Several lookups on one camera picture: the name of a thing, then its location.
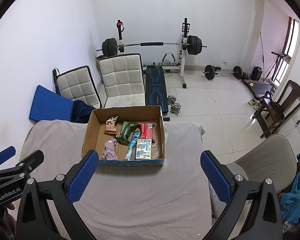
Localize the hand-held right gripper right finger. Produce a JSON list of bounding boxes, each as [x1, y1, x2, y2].
[[200, 150, 283, 240]]

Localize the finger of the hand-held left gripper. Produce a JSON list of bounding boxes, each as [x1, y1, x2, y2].
[[0, 145, 16, 167], [0, 150, 45, 183]]

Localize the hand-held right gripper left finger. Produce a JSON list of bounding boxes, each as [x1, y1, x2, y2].
[[16, 149, 100, 240]]

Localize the grey sock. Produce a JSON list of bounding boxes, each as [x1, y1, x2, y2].
[[102, 138, 119, 160]]

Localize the long light blue packet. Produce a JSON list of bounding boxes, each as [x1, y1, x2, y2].
[[124, 131, 142, 161]]

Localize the orange snack packet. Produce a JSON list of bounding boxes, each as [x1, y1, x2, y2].
[[104, 116, 119, 135]]

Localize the green snack packet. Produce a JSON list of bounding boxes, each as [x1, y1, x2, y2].
[[115, 121, 139, 145]]

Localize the white blue tissue pack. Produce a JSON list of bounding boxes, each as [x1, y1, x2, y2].
[[135, 138, 153, 161]]

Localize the red snack packet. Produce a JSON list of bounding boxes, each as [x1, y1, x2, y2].
[[138, 123, 156, 141]]

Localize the cardboard box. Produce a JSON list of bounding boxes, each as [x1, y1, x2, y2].
[[81, 105, 167, 167]]

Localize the person's left hand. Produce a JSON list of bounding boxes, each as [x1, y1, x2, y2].
[[0, 201, 17, 240]]

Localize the beige plastic chair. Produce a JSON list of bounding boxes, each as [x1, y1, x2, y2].
[[210, 134, 298, 219]]

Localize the blue foam mat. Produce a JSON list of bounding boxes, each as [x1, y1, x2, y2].
[[29, 85, 76, 124]]

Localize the dark blue garment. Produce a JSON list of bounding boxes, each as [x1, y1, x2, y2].
[[70, 100, 96, 124]]

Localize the chrome dumbbell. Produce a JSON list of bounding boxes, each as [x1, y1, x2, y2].
[[167, 95, 182, 116]]

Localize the pair of white shoes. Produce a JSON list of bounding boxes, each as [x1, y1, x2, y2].
[[249, 98, 262, 111]]

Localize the blue jacket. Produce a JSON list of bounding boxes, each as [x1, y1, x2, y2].
[[281, 152, 300, 224]]

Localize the small white quilted chair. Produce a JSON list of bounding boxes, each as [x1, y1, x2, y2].
[[55, 65, 103, 109]]

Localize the black treadmill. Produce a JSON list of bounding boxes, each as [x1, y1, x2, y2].
[[241, 79, 278, 99]]

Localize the large white quilted chair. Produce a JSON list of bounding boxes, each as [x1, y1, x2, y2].
[[98, 53, 146, 109]]

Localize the short barbell with black plates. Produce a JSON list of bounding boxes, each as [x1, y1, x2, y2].
[[202, 64, 243, 81]]

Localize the black weight bench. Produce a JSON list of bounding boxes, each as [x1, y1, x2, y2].
[[144, 65, 169, 114]]

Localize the dark wooden chair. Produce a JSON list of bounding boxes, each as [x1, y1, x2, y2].
[[250, 80, 300, 139]]

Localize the black speaker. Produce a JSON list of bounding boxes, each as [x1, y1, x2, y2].
[[250, 66, 263, 81]]

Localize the white weight bench rack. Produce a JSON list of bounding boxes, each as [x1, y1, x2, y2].
[[116, 18, 191, 89]]

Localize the grey bench leg attachment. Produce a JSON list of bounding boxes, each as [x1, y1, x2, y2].
[[161, 52, 177, 67]]

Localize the thin metal rod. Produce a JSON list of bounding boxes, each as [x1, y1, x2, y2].
[[259, 31, 267, 79]]

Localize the black tripod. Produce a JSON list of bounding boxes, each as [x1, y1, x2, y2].
[[266, 51, 288, 81]]

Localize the long barbell with black plates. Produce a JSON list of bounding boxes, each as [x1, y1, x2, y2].
[[95, 35, 208, 57]]

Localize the window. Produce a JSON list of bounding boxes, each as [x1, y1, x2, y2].
[[282, 16, 300, 62]]

